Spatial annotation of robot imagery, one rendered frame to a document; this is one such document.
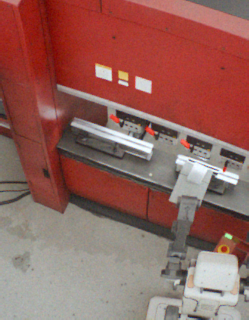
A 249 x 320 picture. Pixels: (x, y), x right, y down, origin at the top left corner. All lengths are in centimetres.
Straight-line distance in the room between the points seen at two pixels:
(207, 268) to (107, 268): 154
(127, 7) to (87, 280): 234
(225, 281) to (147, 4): 138
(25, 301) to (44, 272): 26
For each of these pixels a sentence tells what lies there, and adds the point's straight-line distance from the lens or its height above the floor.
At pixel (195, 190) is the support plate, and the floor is 100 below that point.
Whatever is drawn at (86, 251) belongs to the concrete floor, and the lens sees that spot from 442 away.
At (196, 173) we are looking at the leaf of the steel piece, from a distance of 355.
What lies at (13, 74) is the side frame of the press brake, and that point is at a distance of 306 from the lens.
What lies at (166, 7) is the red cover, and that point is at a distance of 252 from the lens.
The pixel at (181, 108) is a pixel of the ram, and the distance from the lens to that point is 308.
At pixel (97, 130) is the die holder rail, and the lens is 371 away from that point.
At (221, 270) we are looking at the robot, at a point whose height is 138.
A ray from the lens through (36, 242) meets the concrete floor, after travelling 448.
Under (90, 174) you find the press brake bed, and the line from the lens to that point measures 392.
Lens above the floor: 418
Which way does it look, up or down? 62 degrees down
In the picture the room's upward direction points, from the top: straight up
